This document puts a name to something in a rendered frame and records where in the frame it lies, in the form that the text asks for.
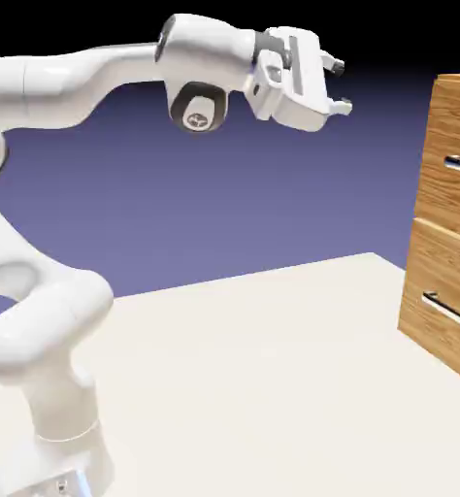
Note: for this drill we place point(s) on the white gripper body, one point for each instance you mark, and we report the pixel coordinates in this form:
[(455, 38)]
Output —
[(311, 73)]

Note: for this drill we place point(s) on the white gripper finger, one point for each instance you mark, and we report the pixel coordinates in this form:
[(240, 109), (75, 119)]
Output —
[(335, 64), (340, 106)]

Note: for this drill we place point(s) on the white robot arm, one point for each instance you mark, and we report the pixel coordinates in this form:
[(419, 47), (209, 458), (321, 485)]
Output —
[(78, 77)]

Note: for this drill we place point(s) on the wood drawer front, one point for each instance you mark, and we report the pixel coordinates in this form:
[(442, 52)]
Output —
[(439, 303), (449, 155)]

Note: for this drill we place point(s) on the light wood cabinet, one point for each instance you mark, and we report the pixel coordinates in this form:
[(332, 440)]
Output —
[(443, 233)]

